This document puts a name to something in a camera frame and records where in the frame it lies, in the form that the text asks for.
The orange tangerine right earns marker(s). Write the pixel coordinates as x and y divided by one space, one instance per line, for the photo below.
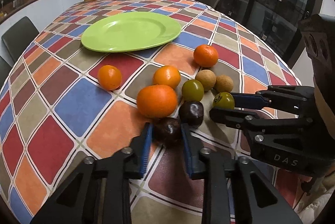
205 56

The green plum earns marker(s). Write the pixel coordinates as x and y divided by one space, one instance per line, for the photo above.
192 90
223 100

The dark purple plum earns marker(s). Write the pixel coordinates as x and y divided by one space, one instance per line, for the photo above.
167 131
191 113

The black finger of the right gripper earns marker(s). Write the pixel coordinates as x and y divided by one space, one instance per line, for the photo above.
298 100
235 119

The brown longan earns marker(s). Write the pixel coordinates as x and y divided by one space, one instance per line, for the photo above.
207 78
224 83

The orange tangerine middle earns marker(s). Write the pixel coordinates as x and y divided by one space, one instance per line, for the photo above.
167 75

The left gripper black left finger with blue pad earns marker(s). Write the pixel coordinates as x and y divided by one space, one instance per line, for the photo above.
97 190

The brown longan right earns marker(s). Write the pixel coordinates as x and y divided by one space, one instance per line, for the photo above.
224 83

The white sideboard counter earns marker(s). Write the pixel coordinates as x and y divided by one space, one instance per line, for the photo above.
40 12

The green plastic plate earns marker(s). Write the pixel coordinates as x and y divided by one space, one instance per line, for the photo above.
129 32

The colourful checkered tablecloth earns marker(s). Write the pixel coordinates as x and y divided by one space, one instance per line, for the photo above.
54 112

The dark chair left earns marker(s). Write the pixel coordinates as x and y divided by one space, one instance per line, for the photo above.
18 37

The large orange tangerine front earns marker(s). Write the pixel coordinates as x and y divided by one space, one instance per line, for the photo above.
156 101

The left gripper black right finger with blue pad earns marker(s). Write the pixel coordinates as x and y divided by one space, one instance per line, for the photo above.
233 186

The brown longan left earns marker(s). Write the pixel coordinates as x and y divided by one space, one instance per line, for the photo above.
207 78

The orange tangerine left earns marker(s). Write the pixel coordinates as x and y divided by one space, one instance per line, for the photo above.
109 77

